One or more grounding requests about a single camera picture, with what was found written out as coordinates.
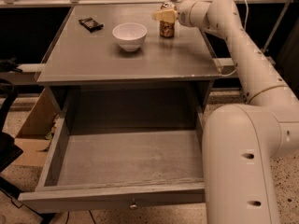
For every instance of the metal drawer knob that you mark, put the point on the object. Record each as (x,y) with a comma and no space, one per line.
(133,205)

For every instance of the white ceramic bowl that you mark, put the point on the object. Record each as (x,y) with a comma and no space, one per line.
(130,36)

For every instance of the grey open top drawer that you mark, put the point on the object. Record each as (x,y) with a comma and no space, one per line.
(112,147)

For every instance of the grey cabinet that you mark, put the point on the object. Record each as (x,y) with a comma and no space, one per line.
(87,52)

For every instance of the cardboard box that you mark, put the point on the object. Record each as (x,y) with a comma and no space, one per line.
(31,138)

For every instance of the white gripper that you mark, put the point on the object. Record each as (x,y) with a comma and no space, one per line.
(186,14)

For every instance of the orange soda can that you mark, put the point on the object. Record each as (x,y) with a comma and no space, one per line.
(167,29)

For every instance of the metal diagonal rod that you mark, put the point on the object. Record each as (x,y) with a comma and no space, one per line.
(278,19)

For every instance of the black snack packet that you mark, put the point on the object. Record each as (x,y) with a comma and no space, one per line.
(91,25)

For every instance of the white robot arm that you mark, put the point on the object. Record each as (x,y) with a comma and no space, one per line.
(239,141)

